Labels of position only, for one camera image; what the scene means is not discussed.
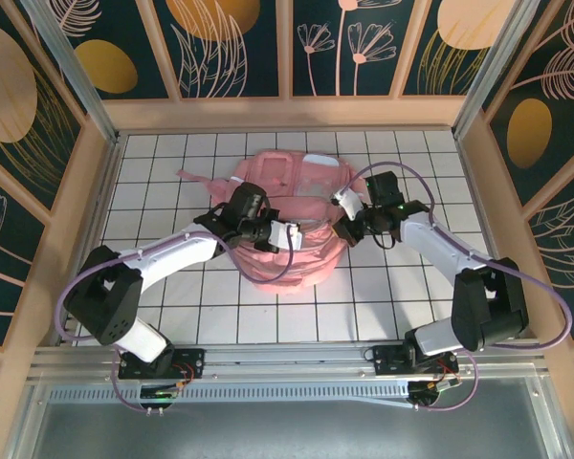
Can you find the pink backpack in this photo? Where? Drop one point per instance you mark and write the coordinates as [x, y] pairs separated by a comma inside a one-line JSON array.
[[292, 268]]

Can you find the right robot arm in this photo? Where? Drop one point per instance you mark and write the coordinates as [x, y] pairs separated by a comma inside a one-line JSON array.
[[488, 306]]

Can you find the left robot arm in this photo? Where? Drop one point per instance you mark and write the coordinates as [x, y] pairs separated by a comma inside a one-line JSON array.
[[143, 334]]

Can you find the grey metal panel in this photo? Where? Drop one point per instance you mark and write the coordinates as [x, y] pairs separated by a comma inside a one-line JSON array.
[[287, 430]]

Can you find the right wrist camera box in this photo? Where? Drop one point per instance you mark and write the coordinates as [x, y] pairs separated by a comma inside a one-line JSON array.
[[348, 203]]

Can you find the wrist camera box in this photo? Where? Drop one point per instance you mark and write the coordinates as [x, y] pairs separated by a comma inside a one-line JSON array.
[[284, 234], [348, 203]]

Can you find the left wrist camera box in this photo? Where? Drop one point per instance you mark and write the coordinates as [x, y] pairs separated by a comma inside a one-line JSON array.
[[284, 234]]

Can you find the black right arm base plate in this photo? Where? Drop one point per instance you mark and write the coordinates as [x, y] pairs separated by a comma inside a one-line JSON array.
[[387, 358]]

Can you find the aluminium mounting rail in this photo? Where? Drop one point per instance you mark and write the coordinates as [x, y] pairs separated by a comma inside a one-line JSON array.
[[287, 358]]

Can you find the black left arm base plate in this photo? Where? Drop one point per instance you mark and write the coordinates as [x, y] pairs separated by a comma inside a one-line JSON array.
[[191, 363]]

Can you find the aluminium frame post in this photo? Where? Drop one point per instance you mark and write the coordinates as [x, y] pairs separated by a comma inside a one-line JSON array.
[[492, 67], [76, 72]]

